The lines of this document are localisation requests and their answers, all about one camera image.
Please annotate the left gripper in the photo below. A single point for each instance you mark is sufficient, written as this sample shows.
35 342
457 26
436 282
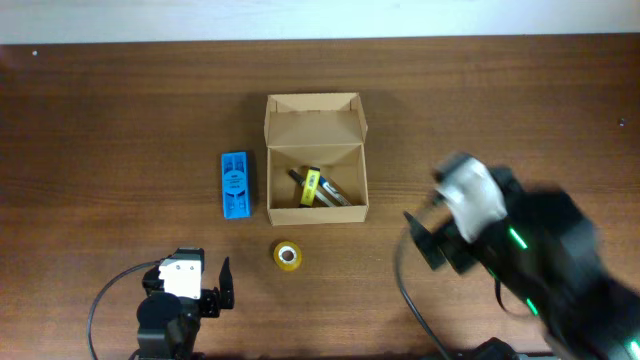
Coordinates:
210 299

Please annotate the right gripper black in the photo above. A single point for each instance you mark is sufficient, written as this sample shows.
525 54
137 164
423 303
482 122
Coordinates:
423 238

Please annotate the blue tape dispenser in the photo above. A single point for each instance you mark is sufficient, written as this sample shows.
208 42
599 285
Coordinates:
235 185

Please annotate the yellow highlighter pen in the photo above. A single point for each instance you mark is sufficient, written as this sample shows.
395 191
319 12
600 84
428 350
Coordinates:
310 187

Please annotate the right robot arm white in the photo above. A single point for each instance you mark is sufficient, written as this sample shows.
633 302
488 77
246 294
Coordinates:
540 246

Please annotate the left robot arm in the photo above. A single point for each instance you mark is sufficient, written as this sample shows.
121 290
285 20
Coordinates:
171 315

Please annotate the yellow clear tape roll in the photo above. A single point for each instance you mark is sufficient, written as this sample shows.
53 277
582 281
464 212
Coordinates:
287 256

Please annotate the blue capped whiteboard marker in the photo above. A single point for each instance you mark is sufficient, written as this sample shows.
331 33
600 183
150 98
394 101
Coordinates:
333 192

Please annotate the open cardboard box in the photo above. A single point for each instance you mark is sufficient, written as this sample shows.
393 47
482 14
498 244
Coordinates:
323 130

